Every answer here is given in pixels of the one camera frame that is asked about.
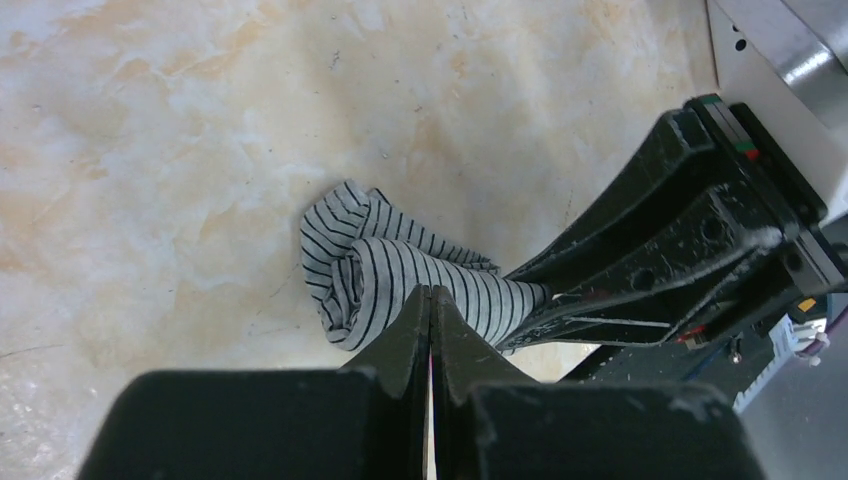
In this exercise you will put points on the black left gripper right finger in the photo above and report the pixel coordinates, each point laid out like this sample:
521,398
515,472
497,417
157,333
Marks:
492,421

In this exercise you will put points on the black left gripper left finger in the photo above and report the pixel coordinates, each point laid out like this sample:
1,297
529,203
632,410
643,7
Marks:
364,420

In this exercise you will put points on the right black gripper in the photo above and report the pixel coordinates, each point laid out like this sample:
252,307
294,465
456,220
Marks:
660,244

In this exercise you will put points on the grey striped underwear orange trim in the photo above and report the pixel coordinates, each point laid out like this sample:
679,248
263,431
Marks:
362,258

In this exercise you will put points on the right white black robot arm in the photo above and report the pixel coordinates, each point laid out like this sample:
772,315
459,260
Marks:
787,61

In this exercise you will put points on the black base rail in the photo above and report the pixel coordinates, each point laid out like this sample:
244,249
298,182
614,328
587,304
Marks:
739,367

